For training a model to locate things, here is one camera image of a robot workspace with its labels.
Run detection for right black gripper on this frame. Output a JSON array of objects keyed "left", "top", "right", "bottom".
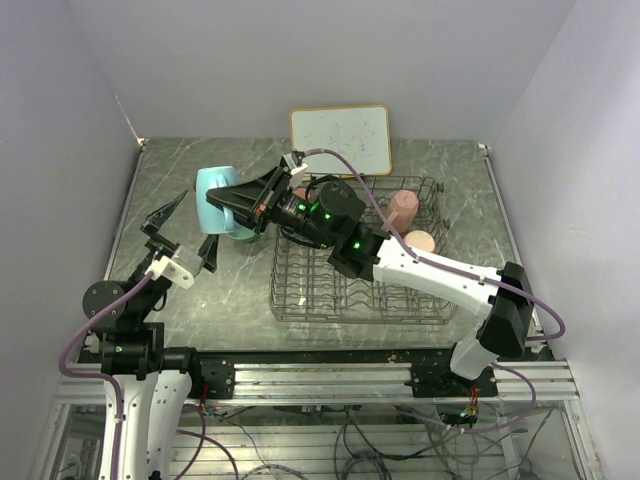
[{"left": 206, "top": 167, "right": 334, "bottom": 250}]

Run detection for mint green cup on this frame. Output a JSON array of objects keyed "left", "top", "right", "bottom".
[{"left": 227, "top": 226, "right": 256, "bottom": 242}]

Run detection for light blue mug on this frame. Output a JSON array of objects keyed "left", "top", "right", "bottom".
[{"left": 195, "top": 166, "right": 239, "bottom": 234}]

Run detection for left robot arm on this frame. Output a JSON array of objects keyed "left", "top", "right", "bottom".
[{"left": 82, "top": 194, "right": 218, "bottom": 479}]

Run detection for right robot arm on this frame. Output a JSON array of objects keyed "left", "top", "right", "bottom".
[{"left": 204, "top": 168, "right": 533, "bottom": 396}]

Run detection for pink faceted mug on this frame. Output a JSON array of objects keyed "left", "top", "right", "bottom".
[{"left": 382, "top": 190, "right": 419, "bottom": 234}]

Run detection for pale pink gradient mug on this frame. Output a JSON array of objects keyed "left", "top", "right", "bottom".
[{"left": 404, "top": 230, "right": 436, "bottom": 253}]

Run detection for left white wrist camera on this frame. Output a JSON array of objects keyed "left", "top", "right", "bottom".
[{"left": 145, "top": 246, "right": 203, "bottom": 290}]

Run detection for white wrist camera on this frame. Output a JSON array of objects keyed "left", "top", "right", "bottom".
[
  {"left": 280, "top": 150, "right": 308, "bottom": 188},
  {"left": 145, "top": 246, "right": 203, "bottom": 290}
]

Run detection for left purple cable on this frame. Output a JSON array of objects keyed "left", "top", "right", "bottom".
[{"left": 58, "top": 269, "right": 239, "bottom": 480}]

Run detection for purple cable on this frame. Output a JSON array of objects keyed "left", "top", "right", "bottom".
[
  {"left": 299, "top": 148, "right": 569, "bottom": 436},
  {"left": 58, "top": 269, "right": 239, "bottom": 480}
]

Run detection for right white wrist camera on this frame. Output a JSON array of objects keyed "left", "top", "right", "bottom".
[{"left": 280, "top": 150, "right": 308, "bottom": 188}]

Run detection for grey wire dish rack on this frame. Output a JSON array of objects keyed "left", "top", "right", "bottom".
[{"left": 269, "top": 176, "right": 458, "bottom": 325}]

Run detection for white whiteboard with wooden frame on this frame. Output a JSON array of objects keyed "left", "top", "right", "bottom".
[{"left": 290, "top": 105, "right": 392, "bottom": 176}]

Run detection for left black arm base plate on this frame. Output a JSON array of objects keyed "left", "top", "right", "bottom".
[{"left": 188, "top": 352, "right": 236, "bottom": 400}]

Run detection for aluminium frame rail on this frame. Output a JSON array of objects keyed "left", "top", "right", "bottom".
[{"left": 53, "top": 360, "right": 581, "bottom": 407}]

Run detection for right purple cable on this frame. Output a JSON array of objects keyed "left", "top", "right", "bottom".
[{"left": 299, "top": 148, "right": 569, "bottom": 436}]

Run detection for tangled floor cables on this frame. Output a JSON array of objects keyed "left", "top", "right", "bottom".
[{"left": 174, "top": 402, "right": 551, "bottom": 480}]

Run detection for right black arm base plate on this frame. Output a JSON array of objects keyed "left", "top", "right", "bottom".
[{"left": 396, "top": 348, "right": 498, "bottom": 398}]

